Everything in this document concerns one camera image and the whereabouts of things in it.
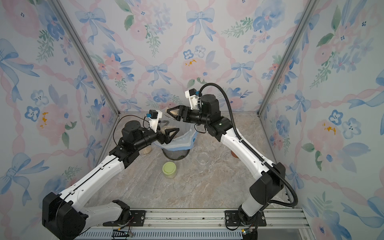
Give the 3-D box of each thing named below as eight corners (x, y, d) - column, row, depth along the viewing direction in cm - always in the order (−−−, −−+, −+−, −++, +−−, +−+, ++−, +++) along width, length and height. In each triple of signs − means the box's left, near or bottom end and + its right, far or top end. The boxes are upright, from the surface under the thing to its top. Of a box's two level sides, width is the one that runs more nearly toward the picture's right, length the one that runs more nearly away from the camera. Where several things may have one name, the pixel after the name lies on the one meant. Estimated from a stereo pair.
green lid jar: (163, 178, 89) (161, 174, 83) (165, 166, 94) (163, 161, 88) (176, 178, 89) (175, 174, 83) (177, 166, 94) (176, 161, 88)
